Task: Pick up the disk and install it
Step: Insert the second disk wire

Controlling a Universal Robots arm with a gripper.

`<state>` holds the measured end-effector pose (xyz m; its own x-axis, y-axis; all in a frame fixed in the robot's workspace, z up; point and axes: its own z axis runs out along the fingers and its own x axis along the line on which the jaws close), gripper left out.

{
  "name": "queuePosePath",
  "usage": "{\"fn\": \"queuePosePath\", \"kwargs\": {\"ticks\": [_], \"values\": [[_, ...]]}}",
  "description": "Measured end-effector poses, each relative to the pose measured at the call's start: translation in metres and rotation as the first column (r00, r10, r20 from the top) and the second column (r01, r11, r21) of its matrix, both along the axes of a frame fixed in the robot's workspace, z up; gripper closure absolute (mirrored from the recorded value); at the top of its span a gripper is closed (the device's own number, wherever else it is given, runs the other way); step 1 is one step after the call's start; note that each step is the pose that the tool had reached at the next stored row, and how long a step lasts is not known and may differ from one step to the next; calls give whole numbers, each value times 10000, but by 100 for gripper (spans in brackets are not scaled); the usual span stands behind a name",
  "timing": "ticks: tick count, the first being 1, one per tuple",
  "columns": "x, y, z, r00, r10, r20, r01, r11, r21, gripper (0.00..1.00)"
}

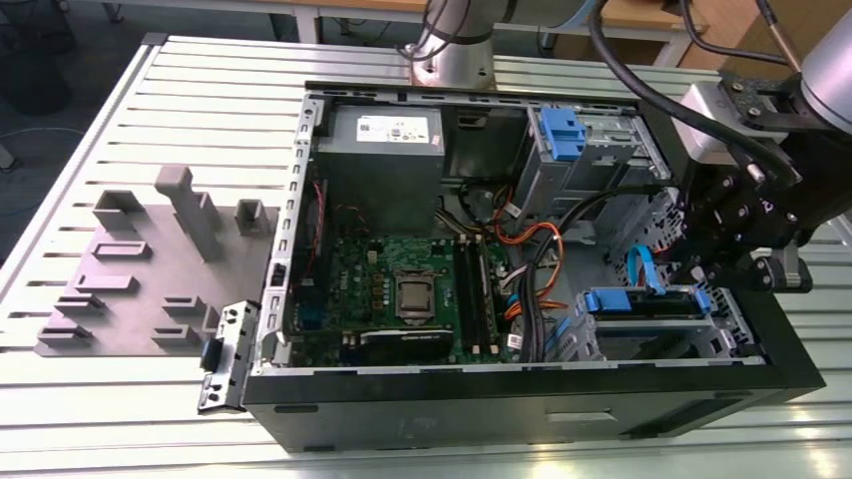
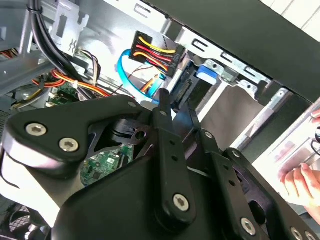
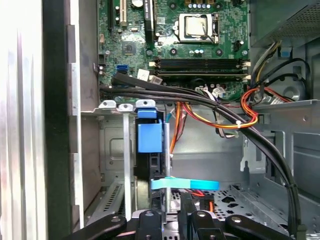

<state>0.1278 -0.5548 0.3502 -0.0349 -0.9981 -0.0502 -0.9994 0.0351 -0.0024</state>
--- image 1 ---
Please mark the hard disk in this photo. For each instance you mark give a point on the hard disk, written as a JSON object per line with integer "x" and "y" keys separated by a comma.
{"x": 605, "y": 299}

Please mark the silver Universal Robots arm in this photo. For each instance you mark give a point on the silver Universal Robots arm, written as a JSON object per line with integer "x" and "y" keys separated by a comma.
{"x": 458, "y": 65}

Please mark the metal disk bay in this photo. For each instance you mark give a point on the metal disk bay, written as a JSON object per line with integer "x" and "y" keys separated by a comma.
{"x": 652, "y": 327}

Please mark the metal optical drive cage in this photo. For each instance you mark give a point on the metal optical drive cage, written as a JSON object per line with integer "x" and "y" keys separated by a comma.
{"x": 552, "y": 184}

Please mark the blue drive latch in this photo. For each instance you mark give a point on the blue drive latch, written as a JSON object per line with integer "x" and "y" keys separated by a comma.
{"x": 564, "y": 132}

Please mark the wooden cabinet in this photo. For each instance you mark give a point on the wooden cabinet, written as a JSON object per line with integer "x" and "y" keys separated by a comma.
{"x": 738, "y": 25}

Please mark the black RAM slot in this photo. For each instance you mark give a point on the black RAM slot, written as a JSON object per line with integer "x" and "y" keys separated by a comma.
{"x": 465, "y": 299}
{"x": 489, "y": 299}

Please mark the silver CPU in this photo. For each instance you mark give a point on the silver CPU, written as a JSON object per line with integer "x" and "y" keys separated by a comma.
{"x": 416, "y": 295}

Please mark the CPU socket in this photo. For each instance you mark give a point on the CPU socket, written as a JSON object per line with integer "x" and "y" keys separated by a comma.
{"x": 416, "y": 317}

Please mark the grey power supply unit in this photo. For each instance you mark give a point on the grey power supply unit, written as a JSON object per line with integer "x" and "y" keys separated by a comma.
{"x": 378, "y": 189}

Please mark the black graphics card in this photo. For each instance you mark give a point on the black graphics card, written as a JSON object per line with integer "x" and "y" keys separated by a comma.
{"x": 405, "y": 344}

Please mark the black open PC case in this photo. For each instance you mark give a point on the black open PC case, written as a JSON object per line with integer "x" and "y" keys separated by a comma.
{"x": 465, "y": 414}

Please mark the green motherboard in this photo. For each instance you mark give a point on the green motherboard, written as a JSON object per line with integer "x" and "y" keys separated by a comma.
{"x": 358, "y": 269}

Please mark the grey parts rack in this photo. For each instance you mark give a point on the grey parts rack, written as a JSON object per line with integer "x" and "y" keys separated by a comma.
{"x": 133, "y": 299}

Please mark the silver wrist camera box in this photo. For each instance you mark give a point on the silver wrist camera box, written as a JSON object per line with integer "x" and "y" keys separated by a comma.
{"x": 705, "y": 120}

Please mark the wooden desk white frame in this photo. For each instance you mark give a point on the wooden desk white frame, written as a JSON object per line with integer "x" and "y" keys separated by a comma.
{"x": 658, "y": 25}

